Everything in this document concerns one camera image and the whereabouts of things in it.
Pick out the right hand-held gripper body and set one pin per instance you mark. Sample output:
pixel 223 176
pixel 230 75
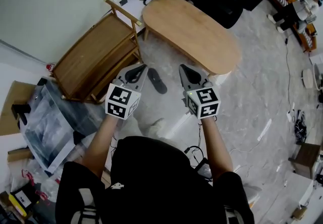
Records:
pixel 205 102

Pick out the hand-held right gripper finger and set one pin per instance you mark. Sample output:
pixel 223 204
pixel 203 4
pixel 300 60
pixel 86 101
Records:
pixel 184 80
pixel 202 75

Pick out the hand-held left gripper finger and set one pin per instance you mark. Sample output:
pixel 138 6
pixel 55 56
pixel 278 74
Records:
pixel 141 79
pixel 121 75

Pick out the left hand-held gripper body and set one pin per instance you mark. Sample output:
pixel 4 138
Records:
pixel 121 102

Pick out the black slipper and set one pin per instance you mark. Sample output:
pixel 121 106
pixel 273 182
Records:
pixel 157 81

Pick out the person's left forearm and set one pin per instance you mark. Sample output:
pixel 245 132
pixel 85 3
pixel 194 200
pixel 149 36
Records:
pixel 101 142

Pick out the person's right forearm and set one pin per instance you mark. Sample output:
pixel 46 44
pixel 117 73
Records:
pixel 214 147

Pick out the wooden shelf rack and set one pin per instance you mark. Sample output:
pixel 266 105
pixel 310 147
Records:
pixel 96 59

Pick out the person's light trouser leg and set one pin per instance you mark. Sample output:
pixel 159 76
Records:
pixel 151 127

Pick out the oval wooden coffee table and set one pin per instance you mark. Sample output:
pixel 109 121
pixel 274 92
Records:
pixel 189 31

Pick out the black office chair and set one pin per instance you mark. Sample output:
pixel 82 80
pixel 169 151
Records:
pixel 217 6

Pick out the plastic-wrapped flat panel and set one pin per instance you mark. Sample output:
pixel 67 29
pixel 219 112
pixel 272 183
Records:
pixel 50 127

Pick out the white power strip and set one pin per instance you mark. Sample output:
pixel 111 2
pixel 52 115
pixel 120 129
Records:
pixel 289 116

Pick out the person's black shirt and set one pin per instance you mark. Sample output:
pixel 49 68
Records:
pixel 156 182

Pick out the white round appliance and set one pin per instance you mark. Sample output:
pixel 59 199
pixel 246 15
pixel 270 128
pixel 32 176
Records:
pixel 309 78

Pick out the brown cardboard sheet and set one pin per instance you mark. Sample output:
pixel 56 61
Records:
pixel 12 97

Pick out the wooden chair with striped cushion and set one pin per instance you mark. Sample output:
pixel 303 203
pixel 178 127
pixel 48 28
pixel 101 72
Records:
pixel 306 37

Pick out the brown wooden stool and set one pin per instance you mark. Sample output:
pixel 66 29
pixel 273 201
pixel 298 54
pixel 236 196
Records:
pixel 306 157

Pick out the white box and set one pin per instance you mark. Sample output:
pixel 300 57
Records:
pixel 300 187

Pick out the yellow and black tool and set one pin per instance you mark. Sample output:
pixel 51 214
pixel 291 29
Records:
pixel 21 199

